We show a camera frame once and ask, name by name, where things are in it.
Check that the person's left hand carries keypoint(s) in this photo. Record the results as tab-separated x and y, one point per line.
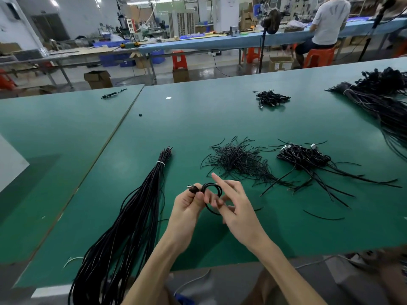
184	216

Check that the person's right hand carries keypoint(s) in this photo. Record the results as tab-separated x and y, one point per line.
238	216

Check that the person's left forearm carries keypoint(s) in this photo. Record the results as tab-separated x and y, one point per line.
149	276

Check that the person's right forearm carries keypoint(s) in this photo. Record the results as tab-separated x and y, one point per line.
286	273

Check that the person's right leg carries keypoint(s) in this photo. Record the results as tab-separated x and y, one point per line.
393	279

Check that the blue plastic item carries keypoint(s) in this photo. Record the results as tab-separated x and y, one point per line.
185	299

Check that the small cardboard box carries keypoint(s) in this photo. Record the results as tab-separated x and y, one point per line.
181	75

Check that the red plastic stool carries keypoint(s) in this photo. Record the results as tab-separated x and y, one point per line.
179	60

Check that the open cardboard box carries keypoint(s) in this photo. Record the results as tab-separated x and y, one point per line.
98	80

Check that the orange plastic stool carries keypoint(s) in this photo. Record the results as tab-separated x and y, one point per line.
6	80
253	55
318	57
400	49

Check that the long blue workbench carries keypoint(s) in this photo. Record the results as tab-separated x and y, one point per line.
235	40

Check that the large white box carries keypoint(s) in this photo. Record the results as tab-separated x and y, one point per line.
11	163

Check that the black fan on stand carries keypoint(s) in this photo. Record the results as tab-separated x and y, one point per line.
271	21

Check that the black tripod stand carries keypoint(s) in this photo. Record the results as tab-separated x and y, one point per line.
375	28

